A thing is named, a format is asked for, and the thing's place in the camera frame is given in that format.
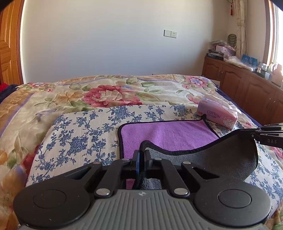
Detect brown wooden cabinet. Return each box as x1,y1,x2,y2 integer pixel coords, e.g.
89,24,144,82
202,57,282,125

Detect wooden door frame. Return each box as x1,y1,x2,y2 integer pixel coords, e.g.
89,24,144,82
1,0,24,85

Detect floral quilt bedspread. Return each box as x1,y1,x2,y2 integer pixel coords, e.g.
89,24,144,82
0,74,283,230

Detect white wall switch socket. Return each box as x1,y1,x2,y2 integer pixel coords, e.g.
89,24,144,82
164,30,177,38

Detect floral beige curtain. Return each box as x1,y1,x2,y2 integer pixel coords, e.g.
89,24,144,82
233,0,247,59

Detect pink tissue box on cabinet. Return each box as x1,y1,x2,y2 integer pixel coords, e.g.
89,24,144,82
215,45,236,56

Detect red blanket edge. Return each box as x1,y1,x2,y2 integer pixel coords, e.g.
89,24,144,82
0,83,9,92

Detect purple and grey microfiber towel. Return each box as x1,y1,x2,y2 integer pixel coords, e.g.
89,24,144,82
117,118,258,181

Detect pink cotton tissue pack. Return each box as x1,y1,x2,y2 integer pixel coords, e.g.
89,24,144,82
196,94,238,130

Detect blue picture box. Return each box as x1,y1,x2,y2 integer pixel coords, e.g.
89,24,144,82
241,54,258,68

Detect blue floral white pillow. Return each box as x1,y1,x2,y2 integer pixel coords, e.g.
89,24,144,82
26,105,282,204

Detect woven hand fan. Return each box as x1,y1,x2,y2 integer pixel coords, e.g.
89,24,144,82
227,34,237,48

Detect dark blue bed sheet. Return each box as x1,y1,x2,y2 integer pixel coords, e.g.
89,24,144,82
0,84,18,103

